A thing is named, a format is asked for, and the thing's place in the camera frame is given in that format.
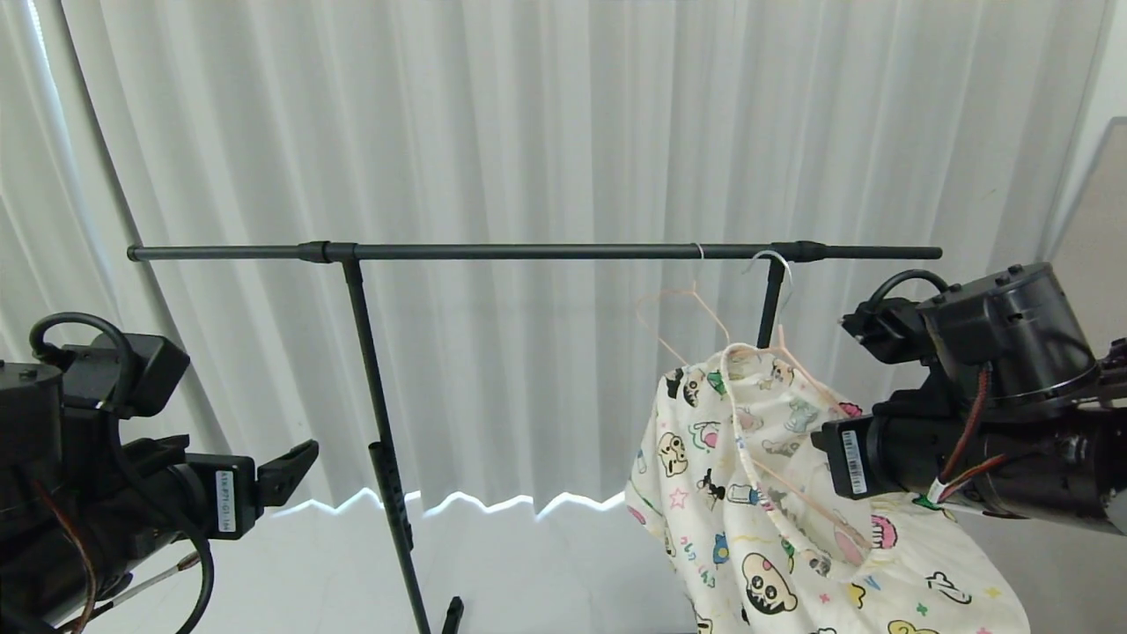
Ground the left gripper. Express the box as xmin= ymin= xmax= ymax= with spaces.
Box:
xmin=114 ymin=436 xmax=320 ymax=547

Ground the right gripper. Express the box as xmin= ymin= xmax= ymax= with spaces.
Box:
xmin=812 ymin=412 xmax=939 ymax=501

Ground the pink clothes hanger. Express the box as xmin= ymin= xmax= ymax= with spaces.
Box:
xmin=722 ymin=251 xmax=877 ymax=551
xmin=634 ymin=244 xmax=736 ymax=371

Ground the cream printed garment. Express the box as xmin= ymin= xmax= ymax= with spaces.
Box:
xmin=625 ymin=348 xmax=1031 ymax=634

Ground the black clothes rack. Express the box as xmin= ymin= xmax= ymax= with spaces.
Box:
xmin=128 ymin=240 xmax=943 ymax=634

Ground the white curtain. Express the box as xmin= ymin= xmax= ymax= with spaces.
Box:
xmin=0 ymin=0 xmax=1116 ymax=522

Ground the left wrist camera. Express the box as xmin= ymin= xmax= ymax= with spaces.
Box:
xmin=31 ymin=333 xmax=190 ymax=441

